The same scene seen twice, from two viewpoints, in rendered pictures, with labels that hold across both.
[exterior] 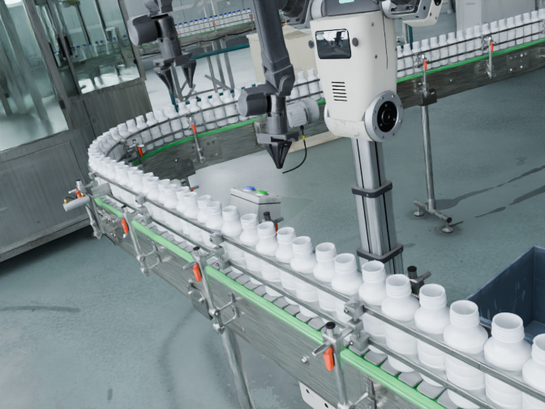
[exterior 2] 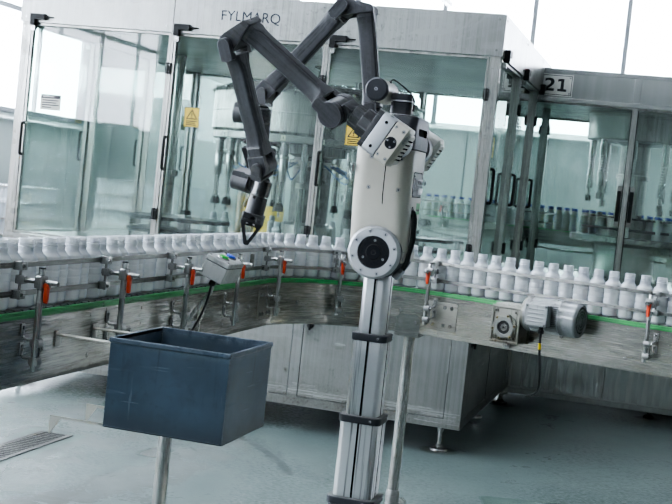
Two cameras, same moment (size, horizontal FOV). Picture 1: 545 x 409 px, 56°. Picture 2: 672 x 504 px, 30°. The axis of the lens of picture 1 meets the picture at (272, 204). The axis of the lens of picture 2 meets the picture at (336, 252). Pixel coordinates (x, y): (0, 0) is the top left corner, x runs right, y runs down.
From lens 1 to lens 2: 3.25 m
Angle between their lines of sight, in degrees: 51
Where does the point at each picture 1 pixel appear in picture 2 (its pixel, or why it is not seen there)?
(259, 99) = (242, 177)
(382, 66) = (375, 199)
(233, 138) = (477, 315)
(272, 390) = not seen: outside the picture
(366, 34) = (363, 163)
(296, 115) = (533, 310)
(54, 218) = (389, 391)
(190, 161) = (418, 319)
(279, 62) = (252, 150)
